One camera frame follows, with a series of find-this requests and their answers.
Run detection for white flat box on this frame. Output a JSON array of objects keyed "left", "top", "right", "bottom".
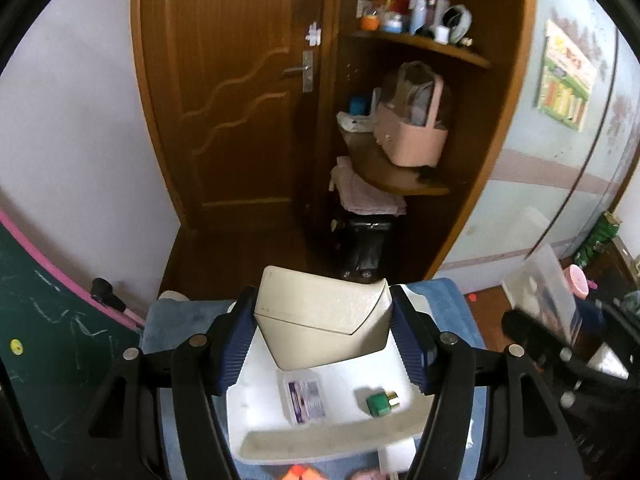
[{"left": 377, "top": 435, "right": 418, "bottom": 476}]

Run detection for small clear labelled box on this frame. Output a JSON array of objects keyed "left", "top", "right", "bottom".
[{"left": 277, "top": 370, "right": 328, "bottom": 427}]

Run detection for blue fluffy mat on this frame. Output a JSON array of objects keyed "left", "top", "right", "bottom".
[{"left": 140, "top": 277, "right": 488, "bottom": 480}]

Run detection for green printed bag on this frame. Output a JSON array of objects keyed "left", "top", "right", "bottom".
[{"left": 572, "top": 211, "right": 623, "bottom": 268}]

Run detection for black rubber grip handle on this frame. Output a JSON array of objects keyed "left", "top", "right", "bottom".
[{"left": 90, "top": 277, "right": 146, "bottom": 328}]

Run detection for brown wooden door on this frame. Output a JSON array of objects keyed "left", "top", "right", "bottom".
[{"left": 131, "top": 0, "right": 331, "bottom": 241}]

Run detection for white plastic tray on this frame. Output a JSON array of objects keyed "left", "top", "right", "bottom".
[{"left": 225, "top": 285, "right": 438, "bottom": 463}]

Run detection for white tall bottle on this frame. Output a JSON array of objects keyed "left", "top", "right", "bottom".
[{"left": 410, "top": 0, "right": 428, "bottom": 35}]

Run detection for green cap with gold tip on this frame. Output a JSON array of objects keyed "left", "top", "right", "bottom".
[{"left": 355, "top": 386, "right": 400, "bottom": 417}]

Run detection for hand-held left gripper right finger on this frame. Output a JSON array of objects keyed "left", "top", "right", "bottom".
[{"left": 390, "top": 284, "right": 583, "bottom": 480}]

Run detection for dark blue cloth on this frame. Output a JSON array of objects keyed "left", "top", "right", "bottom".
[{"left": 572, "top": 300, "right": 608, "bottom": 341}]

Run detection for green chalkboard with pink frame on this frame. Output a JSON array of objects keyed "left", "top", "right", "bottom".
[{"left": 0, "top": 210, "right": 146, "bottom": 480}]

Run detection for clear plastic container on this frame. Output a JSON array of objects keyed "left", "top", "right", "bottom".
[{"left": 502, "top": 242, "right": 583, "bottom": 346}]

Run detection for brown wooden shelf unit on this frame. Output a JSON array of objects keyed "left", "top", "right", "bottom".
[{"left": 300, "top": 0, "right": 538, "bottom": 281}]

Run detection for pink plastic cup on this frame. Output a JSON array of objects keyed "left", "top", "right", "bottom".
[{"left": 562, "top": 266, "right": 598, "bottom": 301}]

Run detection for white crumpled cloth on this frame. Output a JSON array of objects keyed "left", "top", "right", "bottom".
[{"left": 336, "top": 110, "right": 376, "bottom": 134}]

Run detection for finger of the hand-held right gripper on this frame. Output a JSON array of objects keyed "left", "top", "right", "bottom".
[{"left": 501, "top": 307, "right": 566, "bottom": 361}]

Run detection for pink handled basket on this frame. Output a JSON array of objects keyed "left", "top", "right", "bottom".
[{"left": 372, "top": 61, "right": 451, "bottom": 168}]

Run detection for folded pink towels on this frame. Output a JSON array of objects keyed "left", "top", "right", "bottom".
[{"left": 330, "top": 156, "right": 408, "bottom": 217}]

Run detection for cream plastic box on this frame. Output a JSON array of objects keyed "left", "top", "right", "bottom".
[{"left": 252, "top": 265, "right": 392, "bottom": 372}]

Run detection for metal door handle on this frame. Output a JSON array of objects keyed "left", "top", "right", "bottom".
[{"left": 281, "top": 51, "right": 314, "bottom": 93}]

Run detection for colourful wall poster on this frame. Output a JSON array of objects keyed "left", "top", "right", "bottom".
[{"left": 532, "top": 19, "right": 598, "bottom": 133}]

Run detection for black suitcase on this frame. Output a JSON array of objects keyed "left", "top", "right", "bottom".
[{"left": 330, "top": 212, "right": 401, "bottom": 281}]

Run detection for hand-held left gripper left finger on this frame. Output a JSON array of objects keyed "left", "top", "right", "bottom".
[{"left": 47, "top": 285, "right": 258, "bottom": 480}]

